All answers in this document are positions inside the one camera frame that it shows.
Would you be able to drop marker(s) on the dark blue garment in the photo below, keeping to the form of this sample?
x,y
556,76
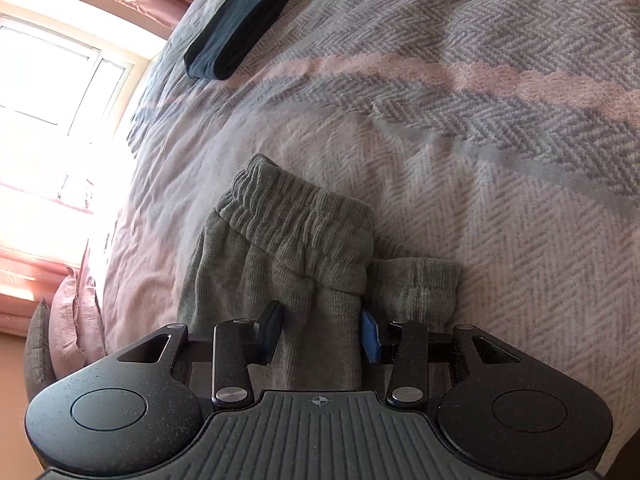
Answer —
x,y
240,15

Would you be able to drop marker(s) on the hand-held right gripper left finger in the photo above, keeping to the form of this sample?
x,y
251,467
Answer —
x,y
270,332

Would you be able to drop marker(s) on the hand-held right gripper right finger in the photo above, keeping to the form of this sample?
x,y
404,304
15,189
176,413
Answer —
x,y
371,337

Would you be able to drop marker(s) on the grey checkered pillow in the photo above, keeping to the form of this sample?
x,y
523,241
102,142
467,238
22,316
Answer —
x,y
39,355

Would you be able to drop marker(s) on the grey sweatpants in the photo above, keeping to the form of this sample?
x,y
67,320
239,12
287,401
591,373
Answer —
x,y
300,260

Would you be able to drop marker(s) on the pink pillow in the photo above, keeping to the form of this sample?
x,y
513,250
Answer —
x,y
75,320

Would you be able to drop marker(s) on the pink grey herringbone bed blanket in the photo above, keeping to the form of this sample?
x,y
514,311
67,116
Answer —
x,y
450,160

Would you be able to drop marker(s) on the white framed window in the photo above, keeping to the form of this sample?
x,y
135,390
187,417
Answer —
x,y
30,70

